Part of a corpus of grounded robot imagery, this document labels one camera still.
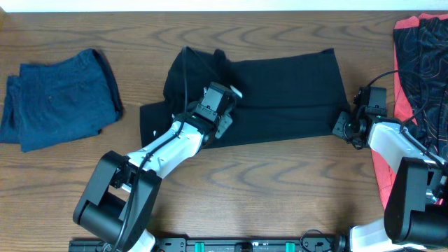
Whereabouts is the black t-shirt with white logo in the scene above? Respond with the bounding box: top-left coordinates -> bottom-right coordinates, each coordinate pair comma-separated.
139,48 -> 349,148

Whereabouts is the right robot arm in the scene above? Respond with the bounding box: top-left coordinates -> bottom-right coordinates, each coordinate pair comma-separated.
332,86 -> 447,251

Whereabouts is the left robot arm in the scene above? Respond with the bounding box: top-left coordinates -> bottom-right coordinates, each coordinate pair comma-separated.
73,83 -> 242,251

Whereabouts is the red orange garment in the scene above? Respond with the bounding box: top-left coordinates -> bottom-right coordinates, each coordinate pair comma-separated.
371,13 -> 447,209

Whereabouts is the black garment with orange lines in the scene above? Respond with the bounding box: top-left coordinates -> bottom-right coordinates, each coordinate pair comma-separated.
393,19 -> 447,159

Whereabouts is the folded dark blue garment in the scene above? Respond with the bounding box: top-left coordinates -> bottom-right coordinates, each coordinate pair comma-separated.
1,48 -> 124,152

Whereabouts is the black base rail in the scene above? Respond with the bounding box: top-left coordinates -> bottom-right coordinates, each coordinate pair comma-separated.
68,236 -> 351,252

